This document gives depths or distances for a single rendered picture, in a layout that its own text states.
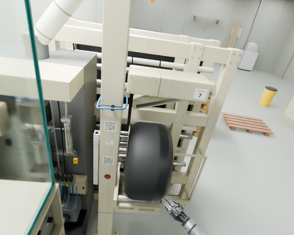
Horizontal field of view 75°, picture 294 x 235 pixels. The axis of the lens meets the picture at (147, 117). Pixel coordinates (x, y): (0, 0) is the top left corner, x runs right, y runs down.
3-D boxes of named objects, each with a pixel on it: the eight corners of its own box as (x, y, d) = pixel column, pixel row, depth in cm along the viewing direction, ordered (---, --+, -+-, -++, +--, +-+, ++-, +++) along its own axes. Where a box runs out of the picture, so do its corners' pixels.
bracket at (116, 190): (112, 208, 144) (113, 199, 140) (117, 169, 179) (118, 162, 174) (116, 208, 145) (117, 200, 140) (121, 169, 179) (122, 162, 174)
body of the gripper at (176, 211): (177, 201, 128) (191, 216, 121) (176, 205, 134) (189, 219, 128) (169, 209, 125) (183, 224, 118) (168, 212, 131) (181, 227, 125)
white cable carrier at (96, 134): (93, 184, 149) (93, 134, 125) (94, 179, 153) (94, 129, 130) (99, 184, 149) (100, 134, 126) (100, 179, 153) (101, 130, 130)
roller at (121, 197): (116, 197, 144) (117, 193, 149) (116, 202, 146) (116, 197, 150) (162, 200, 148) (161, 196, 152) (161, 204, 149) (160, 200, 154)
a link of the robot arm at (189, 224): (194, 224, 126) (186, 234, 122) (189, 219, 128) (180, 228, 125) (196, 222, 120) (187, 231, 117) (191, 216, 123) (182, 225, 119)
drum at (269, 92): (260, 106, 617) (268, 89, 589) (255, 101, 650) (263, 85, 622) (271, 107, 616) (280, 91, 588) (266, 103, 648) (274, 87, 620)
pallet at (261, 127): (226, 128, 452) (227, 125, 447) (220, 114, 518) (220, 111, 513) (273, 138, 446) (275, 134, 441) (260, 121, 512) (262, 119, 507)
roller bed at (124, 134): (106, 156, 184) (107, 131, 170) (108, 147, 197) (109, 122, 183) (126, 158, 186) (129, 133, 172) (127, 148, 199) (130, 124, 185)
